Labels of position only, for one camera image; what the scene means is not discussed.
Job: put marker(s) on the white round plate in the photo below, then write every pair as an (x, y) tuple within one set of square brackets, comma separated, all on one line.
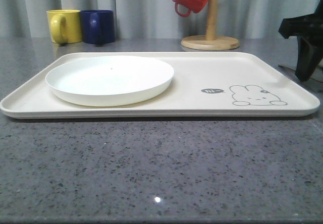
[(110, 80)]

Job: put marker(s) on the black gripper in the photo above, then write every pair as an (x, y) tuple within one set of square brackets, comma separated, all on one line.
[(308, 30)]

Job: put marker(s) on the beige rabbit serving tray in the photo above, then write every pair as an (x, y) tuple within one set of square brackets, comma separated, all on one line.
[(205, 84)]

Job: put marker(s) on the yellow mug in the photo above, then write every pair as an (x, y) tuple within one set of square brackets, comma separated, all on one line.
[(64, 26)]

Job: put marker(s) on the wooden mug tree stand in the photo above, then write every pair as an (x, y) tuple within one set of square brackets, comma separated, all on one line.
[(210, 41)]

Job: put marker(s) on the dark blue mug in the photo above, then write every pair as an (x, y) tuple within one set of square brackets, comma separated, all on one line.
[(97, 26)]

